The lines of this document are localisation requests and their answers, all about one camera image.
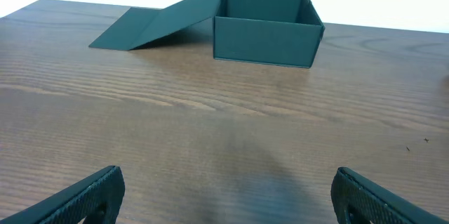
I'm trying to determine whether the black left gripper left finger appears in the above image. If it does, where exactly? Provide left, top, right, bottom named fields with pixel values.
left=1, top=166, right=125, bottom=224

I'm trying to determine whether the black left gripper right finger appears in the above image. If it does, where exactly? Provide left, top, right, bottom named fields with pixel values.
left=330, top=167, right=448, bottom=224

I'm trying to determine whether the dark green gift box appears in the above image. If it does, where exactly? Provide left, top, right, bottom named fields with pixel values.
left=90, top=0, right=326, bottom=68

